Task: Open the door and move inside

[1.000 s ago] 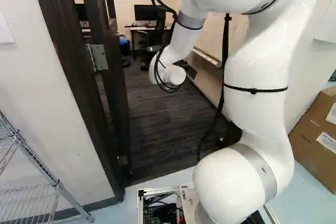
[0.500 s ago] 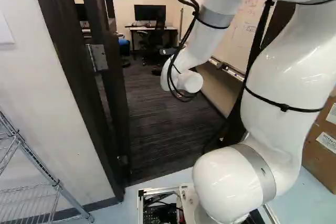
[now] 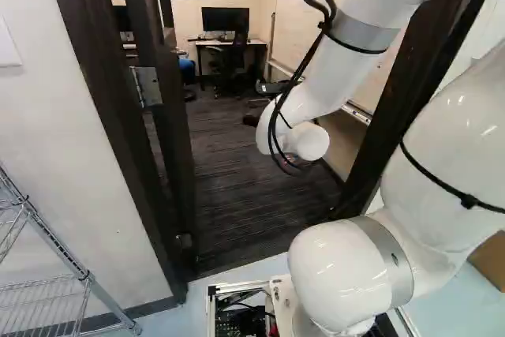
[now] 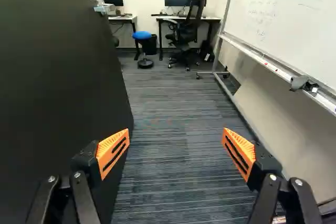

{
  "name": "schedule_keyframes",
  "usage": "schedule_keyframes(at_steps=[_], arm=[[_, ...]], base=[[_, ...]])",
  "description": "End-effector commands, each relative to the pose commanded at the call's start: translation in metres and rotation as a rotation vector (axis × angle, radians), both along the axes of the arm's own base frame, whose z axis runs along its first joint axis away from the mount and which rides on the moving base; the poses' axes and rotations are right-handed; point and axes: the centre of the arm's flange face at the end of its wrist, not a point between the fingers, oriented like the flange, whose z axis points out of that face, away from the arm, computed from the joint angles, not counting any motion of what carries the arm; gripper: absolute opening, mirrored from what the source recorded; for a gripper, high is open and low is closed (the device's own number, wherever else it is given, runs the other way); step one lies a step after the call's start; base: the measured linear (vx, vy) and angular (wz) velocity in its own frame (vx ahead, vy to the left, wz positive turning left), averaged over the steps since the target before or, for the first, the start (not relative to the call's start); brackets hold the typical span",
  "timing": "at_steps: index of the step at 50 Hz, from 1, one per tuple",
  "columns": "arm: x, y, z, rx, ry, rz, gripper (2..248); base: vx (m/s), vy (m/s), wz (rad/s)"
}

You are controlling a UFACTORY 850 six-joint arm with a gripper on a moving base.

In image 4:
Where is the black backpack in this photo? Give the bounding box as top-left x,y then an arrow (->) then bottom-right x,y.
198,40 -> 215,63

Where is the desk with black legs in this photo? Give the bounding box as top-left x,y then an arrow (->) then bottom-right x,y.
108,13 -> 140,61
151,13 -> 222,61

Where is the black mesh office chair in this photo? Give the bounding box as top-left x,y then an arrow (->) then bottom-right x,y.
163,0 -> 207,72

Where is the blue round stool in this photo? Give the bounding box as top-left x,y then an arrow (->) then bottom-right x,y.
132,30 -> 154,69

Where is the black door with silver handle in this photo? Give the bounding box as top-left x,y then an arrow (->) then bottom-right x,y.
0,0 -> 134,224

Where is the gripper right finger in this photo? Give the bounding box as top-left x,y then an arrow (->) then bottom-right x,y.
221,127 -> 323,224

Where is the rolling whiteboard with metal frame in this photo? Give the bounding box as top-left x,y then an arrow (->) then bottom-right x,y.
196,0 -> 336,116

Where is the grey whiteboard eraser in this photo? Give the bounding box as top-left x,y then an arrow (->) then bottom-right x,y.
289,75 -> 310,92

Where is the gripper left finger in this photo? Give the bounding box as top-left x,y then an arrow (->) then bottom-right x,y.
25,128 -> 131,224

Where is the black waste bin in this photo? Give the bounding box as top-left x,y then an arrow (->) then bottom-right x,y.
144,34 -> 158,56

